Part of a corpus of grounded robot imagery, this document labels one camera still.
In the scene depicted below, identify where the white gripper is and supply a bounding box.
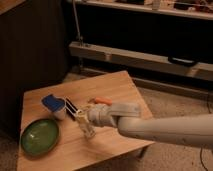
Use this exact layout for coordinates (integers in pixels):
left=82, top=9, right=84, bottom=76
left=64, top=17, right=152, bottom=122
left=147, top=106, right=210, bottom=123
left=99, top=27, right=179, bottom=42
left=76, top=104, right=117, bottom=127

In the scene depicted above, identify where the clear plastic bottle white label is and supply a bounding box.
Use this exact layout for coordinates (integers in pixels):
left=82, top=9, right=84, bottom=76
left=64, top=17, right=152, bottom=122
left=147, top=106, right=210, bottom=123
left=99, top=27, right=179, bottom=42
left=76, top=114, right=95, bottom=139

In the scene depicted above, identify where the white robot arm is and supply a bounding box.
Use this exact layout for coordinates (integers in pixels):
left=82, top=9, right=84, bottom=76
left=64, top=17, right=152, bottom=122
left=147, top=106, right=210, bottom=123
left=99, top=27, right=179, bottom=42
left=77, top=103, right=213, bottom=150

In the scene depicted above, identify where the orange carrot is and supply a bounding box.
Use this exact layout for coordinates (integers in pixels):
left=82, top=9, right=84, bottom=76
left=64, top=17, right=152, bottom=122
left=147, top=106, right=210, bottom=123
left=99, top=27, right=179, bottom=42
left=88, top=97, right=112, bottom=105

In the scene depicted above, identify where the white cup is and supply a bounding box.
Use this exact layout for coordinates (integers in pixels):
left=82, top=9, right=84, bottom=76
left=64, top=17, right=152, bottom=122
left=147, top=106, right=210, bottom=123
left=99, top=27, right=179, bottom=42
left=53, top=107, right=66, bottom=120

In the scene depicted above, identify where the blue sponge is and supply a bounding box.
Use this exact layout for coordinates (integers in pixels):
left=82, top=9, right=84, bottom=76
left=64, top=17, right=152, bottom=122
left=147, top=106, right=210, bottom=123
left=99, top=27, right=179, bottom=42
left=41, top=94, right=65, bottom=112

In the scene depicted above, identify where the wooden table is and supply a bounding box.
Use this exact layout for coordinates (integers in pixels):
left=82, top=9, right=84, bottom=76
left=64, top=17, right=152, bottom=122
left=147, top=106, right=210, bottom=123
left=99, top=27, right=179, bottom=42
left=17, top=71, right=152, bottom=171

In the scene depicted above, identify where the green bowl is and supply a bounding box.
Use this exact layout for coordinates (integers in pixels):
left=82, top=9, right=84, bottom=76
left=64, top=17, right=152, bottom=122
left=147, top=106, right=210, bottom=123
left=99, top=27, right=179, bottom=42
left=20, top=118, right=60, bottom=157

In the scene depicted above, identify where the metal pole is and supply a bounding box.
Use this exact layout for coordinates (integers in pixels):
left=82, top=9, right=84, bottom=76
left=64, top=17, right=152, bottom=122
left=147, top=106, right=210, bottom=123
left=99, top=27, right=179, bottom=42
left=72, top=0, right=83, bottom=45

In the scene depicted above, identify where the upper shelf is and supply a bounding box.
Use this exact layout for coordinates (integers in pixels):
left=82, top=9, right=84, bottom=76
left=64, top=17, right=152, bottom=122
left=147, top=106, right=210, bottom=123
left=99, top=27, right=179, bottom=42
left=75, top=0, right=213, bottom=21

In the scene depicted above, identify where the black handle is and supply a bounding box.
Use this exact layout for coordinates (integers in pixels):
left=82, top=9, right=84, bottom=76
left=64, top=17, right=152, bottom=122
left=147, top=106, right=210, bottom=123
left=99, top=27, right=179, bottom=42
left=168, top=57, right=198, bottom=67

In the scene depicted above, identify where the black cable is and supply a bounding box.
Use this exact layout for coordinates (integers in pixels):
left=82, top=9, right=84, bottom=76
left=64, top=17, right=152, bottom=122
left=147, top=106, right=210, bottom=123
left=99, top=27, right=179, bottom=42
left=199, top=96, right=213, bottom=171

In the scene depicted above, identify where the grey metal bench rail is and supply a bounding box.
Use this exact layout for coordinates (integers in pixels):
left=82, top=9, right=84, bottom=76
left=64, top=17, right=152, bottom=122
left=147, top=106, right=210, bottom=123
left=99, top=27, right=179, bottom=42
left=69, top=41, right=213, bottom=81

